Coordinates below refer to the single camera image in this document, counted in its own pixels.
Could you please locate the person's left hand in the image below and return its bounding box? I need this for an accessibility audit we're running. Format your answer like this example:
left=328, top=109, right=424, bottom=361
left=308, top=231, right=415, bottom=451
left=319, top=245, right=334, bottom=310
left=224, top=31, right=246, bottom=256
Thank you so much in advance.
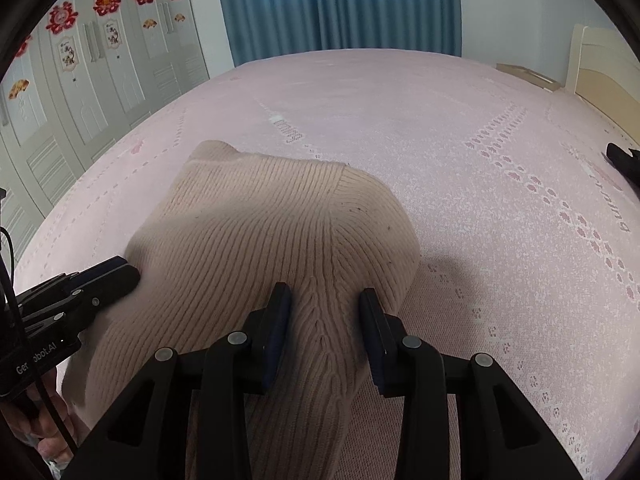
left=10, top=375, right=80, bottom=467

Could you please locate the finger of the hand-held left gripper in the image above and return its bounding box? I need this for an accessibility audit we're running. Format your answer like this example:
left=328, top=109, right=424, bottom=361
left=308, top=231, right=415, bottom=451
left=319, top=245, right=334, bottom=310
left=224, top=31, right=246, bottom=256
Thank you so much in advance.
left=15, top=256, right=131, bottom=312
left=22, top=262, right=142, bottom=342

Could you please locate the beige wooden headboard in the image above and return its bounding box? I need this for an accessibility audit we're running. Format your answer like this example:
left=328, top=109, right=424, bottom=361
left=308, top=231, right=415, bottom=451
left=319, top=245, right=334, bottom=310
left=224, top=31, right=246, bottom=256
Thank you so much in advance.
left=565, top=24, right=640, bottom=126

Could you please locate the beige knit sweater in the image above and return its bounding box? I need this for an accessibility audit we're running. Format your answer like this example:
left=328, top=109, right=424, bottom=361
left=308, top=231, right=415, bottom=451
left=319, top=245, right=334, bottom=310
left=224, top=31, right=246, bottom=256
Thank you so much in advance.
left=60, top=140, right=421, bottom=480

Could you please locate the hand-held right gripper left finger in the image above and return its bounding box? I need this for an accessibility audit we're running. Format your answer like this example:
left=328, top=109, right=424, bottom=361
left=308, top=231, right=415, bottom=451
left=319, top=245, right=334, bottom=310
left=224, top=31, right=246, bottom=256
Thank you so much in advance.
left=60, top=282, right=292, bottom=480

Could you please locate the pink patterned bed sheet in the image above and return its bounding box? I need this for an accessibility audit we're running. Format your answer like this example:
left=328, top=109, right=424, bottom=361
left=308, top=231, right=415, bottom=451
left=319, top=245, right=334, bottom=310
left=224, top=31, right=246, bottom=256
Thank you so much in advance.
left=12, top=49, right=640, bottom=480

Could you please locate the blue curtain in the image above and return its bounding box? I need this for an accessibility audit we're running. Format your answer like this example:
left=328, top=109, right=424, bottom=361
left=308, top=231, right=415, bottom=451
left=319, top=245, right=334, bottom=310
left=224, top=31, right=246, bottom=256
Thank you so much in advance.
left=214, top=0, right=463, bottom=68

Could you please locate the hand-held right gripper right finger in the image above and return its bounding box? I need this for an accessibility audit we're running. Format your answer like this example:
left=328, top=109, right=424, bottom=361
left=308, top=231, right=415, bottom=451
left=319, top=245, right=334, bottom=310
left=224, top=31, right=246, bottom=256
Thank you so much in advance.
left=359, top=288, right=583, bottom=480

